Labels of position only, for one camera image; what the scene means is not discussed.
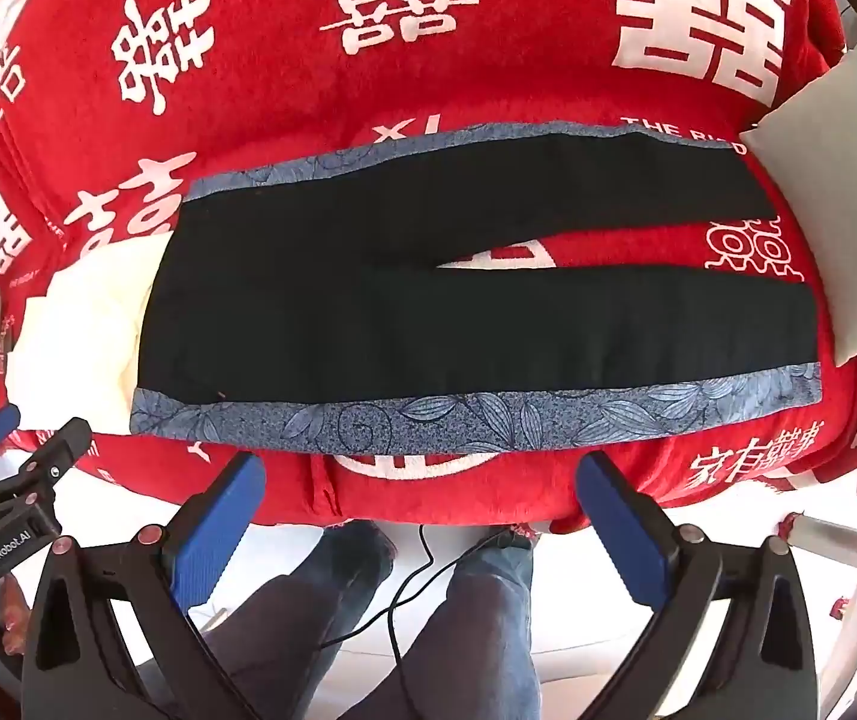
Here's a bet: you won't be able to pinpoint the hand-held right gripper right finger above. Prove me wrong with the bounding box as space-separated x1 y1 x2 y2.
576 451 825 720

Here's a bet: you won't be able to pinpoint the white furniture frame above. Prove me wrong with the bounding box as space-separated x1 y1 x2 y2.
780 457 857 661

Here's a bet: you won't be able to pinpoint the person's leg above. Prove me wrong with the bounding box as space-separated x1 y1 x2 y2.
203 521 399 720
338 529 538 720

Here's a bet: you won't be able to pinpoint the red printed blanket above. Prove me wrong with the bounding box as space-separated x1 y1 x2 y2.
0 0 857 533

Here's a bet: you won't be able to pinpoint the black cable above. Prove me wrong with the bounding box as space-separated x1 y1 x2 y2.
319 523 519 665

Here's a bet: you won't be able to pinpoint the person's left leg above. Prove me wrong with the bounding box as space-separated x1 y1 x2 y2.
203 521 399 720

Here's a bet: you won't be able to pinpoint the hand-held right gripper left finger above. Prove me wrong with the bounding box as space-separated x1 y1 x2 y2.
19 452 268 720

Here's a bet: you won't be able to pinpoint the black and grey shorts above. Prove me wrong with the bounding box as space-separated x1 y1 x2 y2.
130 122 824 458

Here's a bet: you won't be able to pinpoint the white pillow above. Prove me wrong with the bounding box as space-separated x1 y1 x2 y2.
739 45 857 365

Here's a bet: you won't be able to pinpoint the person's right leg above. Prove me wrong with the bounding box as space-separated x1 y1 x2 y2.
338 529 538 720

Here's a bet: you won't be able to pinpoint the cream cloth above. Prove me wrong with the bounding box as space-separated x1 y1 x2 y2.
4 244 175 436

